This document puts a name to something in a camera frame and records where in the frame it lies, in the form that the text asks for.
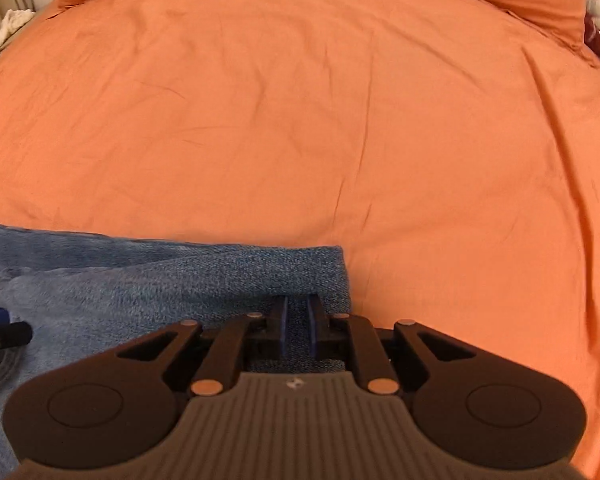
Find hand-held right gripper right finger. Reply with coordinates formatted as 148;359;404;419
307;295;487;398

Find blue denim pants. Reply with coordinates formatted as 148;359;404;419
0;222;353;480

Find bed with orange sheet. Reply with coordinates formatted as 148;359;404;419
0;0;600;480

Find white crumpled cloth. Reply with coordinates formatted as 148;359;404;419
0;9;35;48

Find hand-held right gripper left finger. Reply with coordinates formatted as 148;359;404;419
114;295;288;399

